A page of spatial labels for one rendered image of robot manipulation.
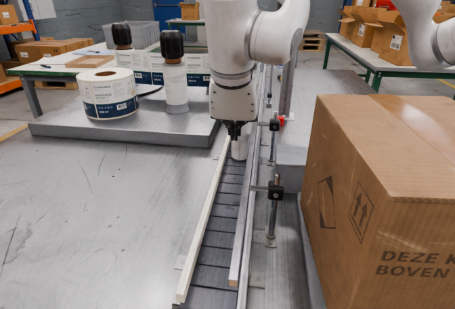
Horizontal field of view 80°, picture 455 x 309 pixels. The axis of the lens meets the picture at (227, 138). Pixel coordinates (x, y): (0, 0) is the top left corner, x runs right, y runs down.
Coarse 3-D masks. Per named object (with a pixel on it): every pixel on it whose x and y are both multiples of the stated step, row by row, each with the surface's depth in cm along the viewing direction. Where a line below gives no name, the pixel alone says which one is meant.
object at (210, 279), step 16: (224, 176) 69; (240, 176) 69; (224, 192) 63; (240, 192) 63; (224, 208) 58; (208, 224) 54; (224, 224) 54; (208, 240) 51; (224, 240) 51; (208, 256) 48; (224, 256) 48; (208, 272) 45; (224, 272) 45; (192, 288) 42; (208, 288) 42; (224, 288) 42; (192, 304) 40; (208, 304) 40; (224, 304) 40
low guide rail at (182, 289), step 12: (228, 144) 77; (216, 168) 66; (216, 180) 61; (204, 204) 54; (204, 216) 51; (204, 228) 50; (192, 252) 44; (192, 264) 42; (180, 288) 39; (180, 300) 39
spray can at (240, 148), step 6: (234, 120) 70; (246, 126) 70; (246, 132) 71; (240, 138) 71; (246, 138) 72; (234, 144) 73; (240, 144) 72; (246, 144) 73; (234, 150) 74; (240, 150) 73; (246, 150) 74; (234, 156) 74; (240, 156) 74; (246, 156) 74
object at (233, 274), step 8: (256, 128) 77; (248, 152) 63; (248, 160) 60; (248, 168) 57; (248, 176) 55; (248, 184) 52; (240, 200) 48; (240, 208) 46; (240, 216) 45; (240, 224) 43; (240, 232) 42; (240, 240) 40; (240, 248) 39; (232, 256) 38; (240, 256) 39; (232, 264) 37; (232, 272) 36; (232, 280) 35
